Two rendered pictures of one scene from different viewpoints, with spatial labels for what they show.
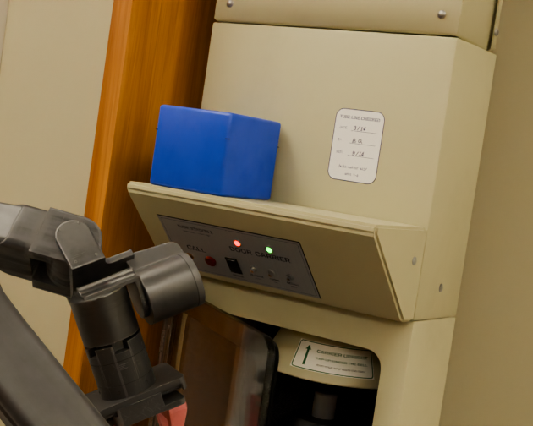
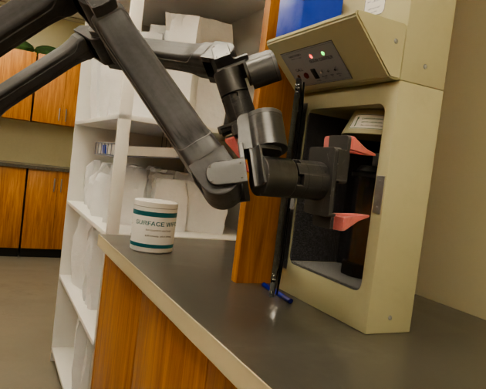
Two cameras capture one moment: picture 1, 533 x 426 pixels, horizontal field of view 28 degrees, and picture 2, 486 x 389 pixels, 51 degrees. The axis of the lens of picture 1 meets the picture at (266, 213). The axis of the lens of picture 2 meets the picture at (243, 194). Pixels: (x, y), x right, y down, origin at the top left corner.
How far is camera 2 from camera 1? 0.56 m
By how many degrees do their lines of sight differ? 30
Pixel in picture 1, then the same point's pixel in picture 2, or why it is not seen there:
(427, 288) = (411, 62)
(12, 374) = (126, 50)
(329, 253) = (344, 40)
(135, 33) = not seen: outside the picture
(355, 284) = (361, 58)
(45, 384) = (140, 55)
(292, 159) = not seen: hidden behind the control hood
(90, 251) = (224, 52)
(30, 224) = (204, 47)
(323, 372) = (363, 127)
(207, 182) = (295, 25)
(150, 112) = not seen: hidden behind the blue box
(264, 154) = (331, 13)
